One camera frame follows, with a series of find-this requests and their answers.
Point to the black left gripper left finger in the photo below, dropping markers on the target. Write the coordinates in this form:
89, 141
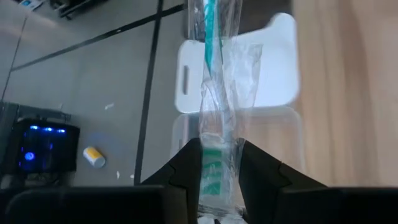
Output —
183, 193

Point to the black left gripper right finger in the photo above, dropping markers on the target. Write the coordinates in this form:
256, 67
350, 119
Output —
264, 189

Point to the teal toothbrush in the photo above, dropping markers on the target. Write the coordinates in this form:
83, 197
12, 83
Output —
209, 40

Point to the clear plastic bin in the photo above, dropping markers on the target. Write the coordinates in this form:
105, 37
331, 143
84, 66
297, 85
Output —
273, 130

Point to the yellow white can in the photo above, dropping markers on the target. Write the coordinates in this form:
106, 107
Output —
93, 157

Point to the white plastic bin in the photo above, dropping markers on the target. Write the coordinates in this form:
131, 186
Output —
276, 68

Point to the black computer with blue lights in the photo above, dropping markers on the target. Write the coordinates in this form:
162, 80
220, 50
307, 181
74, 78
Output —
46, 146

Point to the grey case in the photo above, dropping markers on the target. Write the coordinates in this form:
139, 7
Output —
31, 112

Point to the black floor stand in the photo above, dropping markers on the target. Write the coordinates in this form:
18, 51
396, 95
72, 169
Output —
74, 7

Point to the blue white box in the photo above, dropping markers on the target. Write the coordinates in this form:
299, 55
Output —
29, 3

